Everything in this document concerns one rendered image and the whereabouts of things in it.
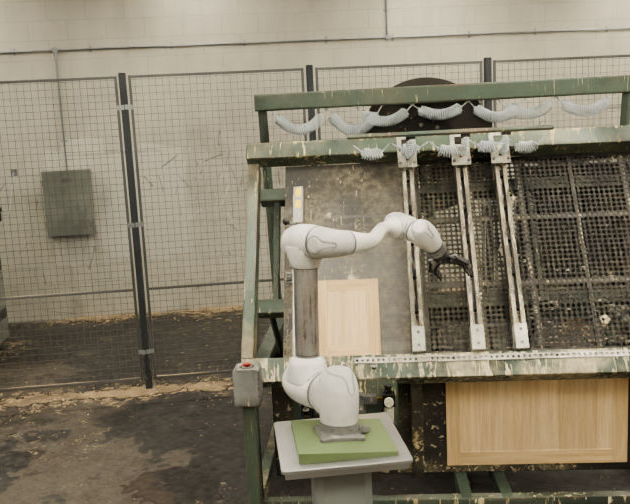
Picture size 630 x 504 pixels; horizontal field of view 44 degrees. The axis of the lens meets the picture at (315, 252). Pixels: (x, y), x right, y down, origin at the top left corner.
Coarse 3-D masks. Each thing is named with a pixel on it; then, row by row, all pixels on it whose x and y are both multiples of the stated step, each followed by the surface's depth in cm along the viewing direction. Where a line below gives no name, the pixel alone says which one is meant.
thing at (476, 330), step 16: (464, 144) 397; (464, 160) 407; (464, 176) 407; (464, 192) 406; (464, 208) 400; (464, 224) 395; (464, 240) 391; (464, 256) 388; (464, 272) 388; (480, 304) 376; (480, 320) 373; (480, 336) 370
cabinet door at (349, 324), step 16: (320, 288) 392; (336, 288) 392; (352, 288) 391; (368, 288) 390; (320, 304) 389; (336, 304) 388; (352, 304) 388; (368, 304) 387; (320, 320) 385; (336, 320) 385; (352, 320) 384; (368, 320) 383; (320, 336) 382; (336, 336) 381; (352, 336) 381; (368, 336) 380; (320, 352) 378; (336, 352) 377; (352, 352) 377; (368, 352) 376
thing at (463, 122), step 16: (416, 80) 455; (432, 80) 455; (368, 112) 460; (384, 112) 460; (400, 112) 459; (416, 112) 458; (464, 112) 457; (368, 128) 462; (384, 128) 461; (400, 128) 461; (416, 128) 459; (432, 128) 459; (448, 128) 459; (464, 128) 458; (448, 176) 464
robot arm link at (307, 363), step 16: (304, 224) 315; (288, 240) 315; (304, 240) 308; (288, 256) 317; (304, 256) 311; (304, 272) 315; (304, 288) 316; (304, 304) 317; (304, 320) 318; (304, 336) 319; (304, 352) 320; (288, 368) 325; (304, 368) 318; (320, 368) 320; (288, 384) 324; (304, 384) 317; (304, 400) 318
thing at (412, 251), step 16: (400, 144) 414; (400, 160) 410; (416, 160) 409; (416, 256) 390; (416, 272) 386; (416, 288) 386; (416, 304) 380; (416, 320) 379; (416, 336) 372; (416, 352) 371
